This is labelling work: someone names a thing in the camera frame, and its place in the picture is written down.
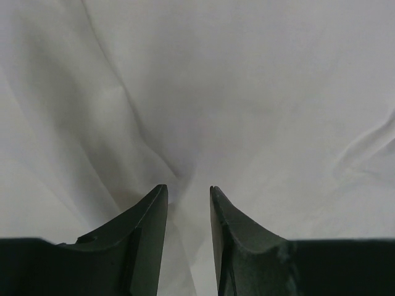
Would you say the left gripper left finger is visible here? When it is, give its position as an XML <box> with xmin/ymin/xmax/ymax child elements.
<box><xmin>1</xmin><ymin>185</ymin><xmax>168</xmax><ymax>295</ymax></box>

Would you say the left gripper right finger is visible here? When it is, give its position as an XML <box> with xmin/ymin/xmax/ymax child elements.
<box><xmin>210</xmin><ymin>186</ymin><xmax>394</xmax><ymax>296</ymax></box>

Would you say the white t-shirt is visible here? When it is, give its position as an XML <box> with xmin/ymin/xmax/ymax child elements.
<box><xmin>1</xmin><ymin>1</ymin><xmax>394</xmax><ymax>295</ymax></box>

